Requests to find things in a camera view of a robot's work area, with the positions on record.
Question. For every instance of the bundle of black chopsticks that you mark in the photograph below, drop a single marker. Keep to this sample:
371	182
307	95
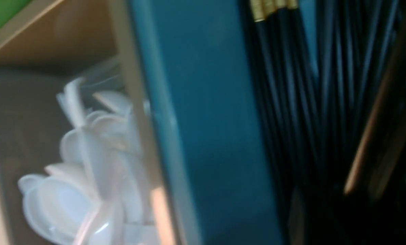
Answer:
334	125

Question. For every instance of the pile of white spoons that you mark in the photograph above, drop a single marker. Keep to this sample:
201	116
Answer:
99	193

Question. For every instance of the brown plastic spoon bin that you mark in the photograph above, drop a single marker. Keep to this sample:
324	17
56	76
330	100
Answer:
40	46

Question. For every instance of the blue plastic chopstick bin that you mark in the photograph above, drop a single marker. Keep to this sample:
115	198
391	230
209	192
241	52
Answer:
216	166

